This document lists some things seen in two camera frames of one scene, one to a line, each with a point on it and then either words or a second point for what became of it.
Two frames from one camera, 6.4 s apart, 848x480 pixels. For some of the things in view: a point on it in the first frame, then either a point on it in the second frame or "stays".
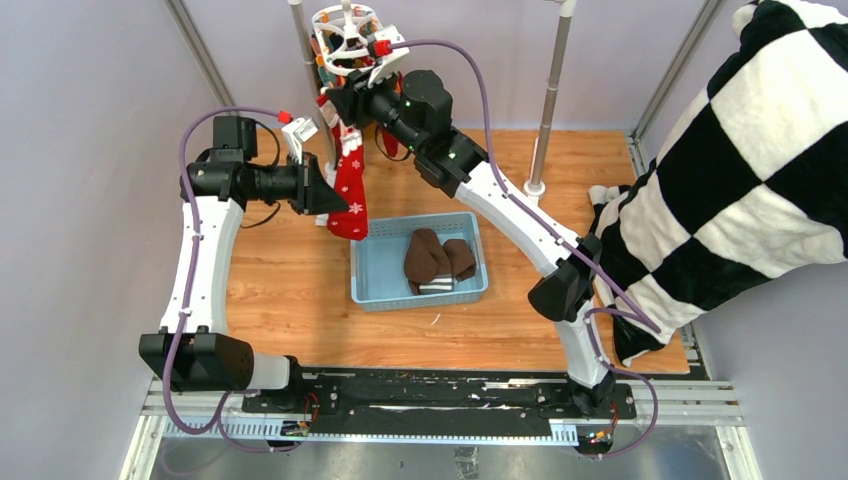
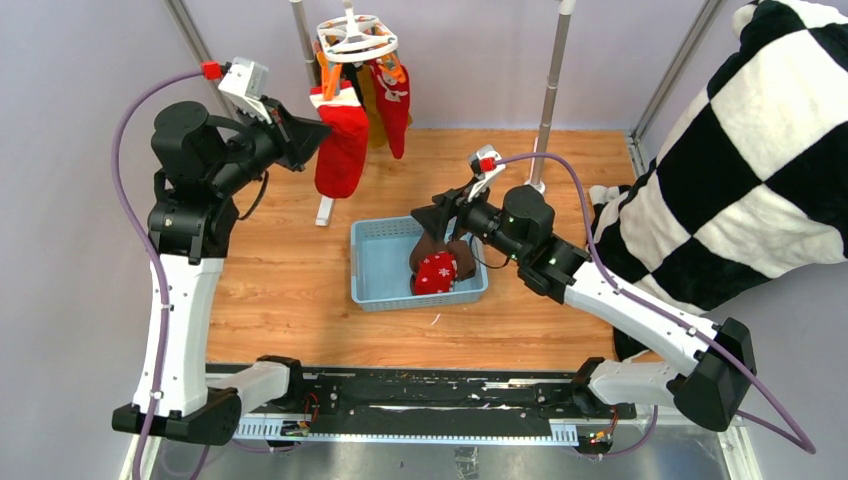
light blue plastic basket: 377,264 stays
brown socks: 463,264 stays
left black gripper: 315,195 to 296,138
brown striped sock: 426,263 to 425,247
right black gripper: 353,106 to 448,206
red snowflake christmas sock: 351,183 to 436,273
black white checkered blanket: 751,187 stays
